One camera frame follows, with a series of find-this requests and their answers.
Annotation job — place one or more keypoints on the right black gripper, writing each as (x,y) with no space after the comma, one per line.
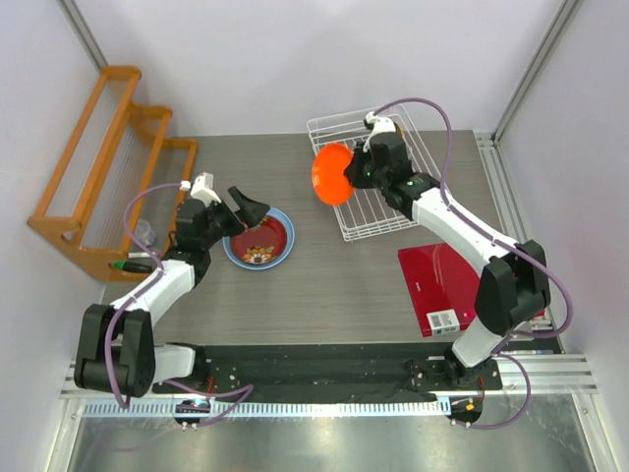
(354,172)

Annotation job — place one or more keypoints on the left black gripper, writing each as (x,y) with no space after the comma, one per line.
(250,213)

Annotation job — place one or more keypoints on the orange plate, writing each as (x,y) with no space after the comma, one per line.
(330,184)

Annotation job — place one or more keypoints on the red floral plate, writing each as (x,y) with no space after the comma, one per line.
(261,245)

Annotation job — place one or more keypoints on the light blue plate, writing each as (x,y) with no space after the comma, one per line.
(287,222)

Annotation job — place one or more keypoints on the yellow patterned plate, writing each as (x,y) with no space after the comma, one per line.
(399,131)

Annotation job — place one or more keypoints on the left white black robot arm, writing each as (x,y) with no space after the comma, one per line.
(116,351)

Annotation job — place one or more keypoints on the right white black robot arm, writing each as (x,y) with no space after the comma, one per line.
(513,287)

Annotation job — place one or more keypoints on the orange wooden rack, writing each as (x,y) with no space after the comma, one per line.
(112,154)

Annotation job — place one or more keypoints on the clear plastic cup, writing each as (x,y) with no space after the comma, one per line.
(145,234)

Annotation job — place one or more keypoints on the green black marker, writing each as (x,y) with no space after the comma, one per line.
(132,267)

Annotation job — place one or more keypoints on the red folder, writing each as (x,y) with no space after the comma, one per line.
(443,289)

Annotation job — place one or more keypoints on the white wire dish rack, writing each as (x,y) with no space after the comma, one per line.
(372,212)

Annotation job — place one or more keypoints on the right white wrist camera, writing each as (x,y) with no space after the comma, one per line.
(376,125)

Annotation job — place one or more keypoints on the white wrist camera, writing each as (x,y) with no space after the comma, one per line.
(376,125)
(201,189)

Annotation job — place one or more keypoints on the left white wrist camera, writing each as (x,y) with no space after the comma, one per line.
(201,189)

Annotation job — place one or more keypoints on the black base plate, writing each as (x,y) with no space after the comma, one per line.
(355,373)

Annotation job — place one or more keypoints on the slotted metal rail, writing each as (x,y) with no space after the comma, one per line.
(171,407)

